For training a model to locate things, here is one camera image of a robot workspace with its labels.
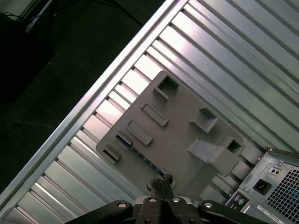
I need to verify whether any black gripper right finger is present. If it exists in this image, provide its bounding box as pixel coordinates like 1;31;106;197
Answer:
163;178;260;224

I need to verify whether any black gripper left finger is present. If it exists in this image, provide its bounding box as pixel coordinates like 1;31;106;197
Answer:
70;178;164;224

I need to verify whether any blue RAM stick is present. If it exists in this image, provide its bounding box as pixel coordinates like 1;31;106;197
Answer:
116;133;174;185

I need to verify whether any grey parts rack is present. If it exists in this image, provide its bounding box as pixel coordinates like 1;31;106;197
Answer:
95;70;245;195

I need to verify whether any black PC case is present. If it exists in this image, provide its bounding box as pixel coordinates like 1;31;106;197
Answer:
225;147;299;224

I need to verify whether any grey power supply unit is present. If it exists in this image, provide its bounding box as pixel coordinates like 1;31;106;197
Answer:
242;163;299;224

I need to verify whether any white power strip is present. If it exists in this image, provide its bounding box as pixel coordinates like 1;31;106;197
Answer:
25;0;51;33

